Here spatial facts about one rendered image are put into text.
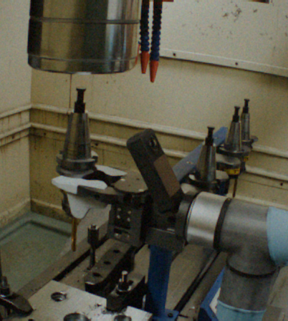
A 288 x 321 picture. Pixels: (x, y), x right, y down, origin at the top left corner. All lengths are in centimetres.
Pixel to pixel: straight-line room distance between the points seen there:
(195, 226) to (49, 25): 33
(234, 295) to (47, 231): 148
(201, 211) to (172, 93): 112
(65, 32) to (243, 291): 42
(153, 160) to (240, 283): 21
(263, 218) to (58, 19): 37
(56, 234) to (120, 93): 65
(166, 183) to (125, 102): 117
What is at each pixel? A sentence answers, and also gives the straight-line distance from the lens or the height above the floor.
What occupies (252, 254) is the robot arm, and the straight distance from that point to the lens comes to 66.
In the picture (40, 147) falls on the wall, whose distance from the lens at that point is 208.
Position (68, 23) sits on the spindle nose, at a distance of 63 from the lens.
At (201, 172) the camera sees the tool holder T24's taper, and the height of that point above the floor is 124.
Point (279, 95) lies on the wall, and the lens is 166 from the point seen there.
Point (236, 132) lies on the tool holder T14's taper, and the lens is 116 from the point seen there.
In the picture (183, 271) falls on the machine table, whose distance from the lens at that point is 128.
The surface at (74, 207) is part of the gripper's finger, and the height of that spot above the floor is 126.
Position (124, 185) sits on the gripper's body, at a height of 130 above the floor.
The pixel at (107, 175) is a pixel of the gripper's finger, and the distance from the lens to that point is 75.
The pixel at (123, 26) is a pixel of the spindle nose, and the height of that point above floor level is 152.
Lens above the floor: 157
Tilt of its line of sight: 19 degrees down
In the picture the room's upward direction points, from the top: 5 degrees clockwise
